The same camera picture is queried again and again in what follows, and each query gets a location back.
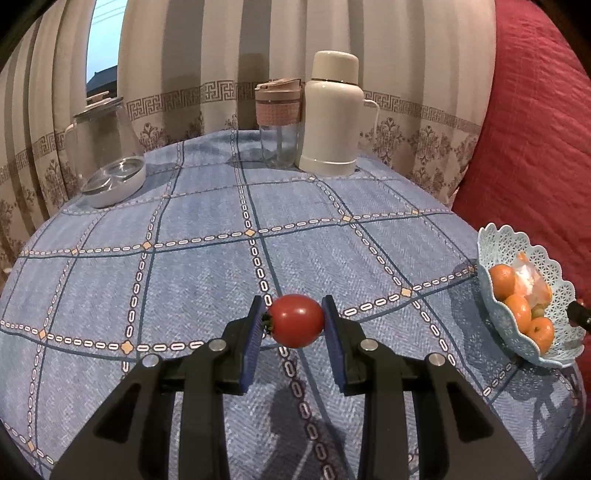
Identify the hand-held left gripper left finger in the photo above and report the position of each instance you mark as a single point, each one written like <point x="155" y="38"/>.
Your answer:
<point x="251" y="341"/>

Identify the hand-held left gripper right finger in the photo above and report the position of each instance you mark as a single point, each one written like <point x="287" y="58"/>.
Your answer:
<point x="334" y="341"/>

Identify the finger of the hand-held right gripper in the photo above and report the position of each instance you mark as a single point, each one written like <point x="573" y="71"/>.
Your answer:
<point x="581" y="316"/>

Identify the red tomato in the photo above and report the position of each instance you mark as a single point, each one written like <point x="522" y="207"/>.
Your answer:
<point x="298" y="321"/>

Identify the large orange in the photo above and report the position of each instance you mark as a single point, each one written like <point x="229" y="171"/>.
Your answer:
<point x="540" y="333"/>

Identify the clear plastic bag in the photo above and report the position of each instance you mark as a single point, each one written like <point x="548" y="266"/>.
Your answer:
<point x="531" y="281"/>

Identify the light blue lace basket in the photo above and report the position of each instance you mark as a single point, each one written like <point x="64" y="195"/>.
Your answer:
<point x="489" y="244"/>

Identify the blue checked tablecloth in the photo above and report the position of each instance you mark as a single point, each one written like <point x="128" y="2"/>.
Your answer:
<point x="184" y="277"/>

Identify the red quilted blanket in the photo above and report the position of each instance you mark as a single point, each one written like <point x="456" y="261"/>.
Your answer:
<point x="531" y="115"/>

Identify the cream thermos flask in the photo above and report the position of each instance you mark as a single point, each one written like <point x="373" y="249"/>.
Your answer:
<point x="330" y="115"/>

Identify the glass bottle with pink lid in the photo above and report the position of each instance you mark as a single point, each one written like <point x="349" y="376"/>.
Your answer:
<point x="279" y="115"/>

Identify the glass kettle with white base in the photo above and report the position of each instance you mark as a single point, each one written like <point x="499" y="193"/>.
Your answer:
<point x="111" y="138"/>

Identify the beige patterned curtain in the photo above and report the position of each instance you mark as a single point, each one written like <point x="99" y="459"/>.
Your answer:
<point x="37" y="115"/>
<point x="207" y="46"/>

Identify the window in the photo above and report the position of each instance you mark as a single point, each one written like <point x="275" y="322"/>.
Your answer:
<point x="104" y="46"/>

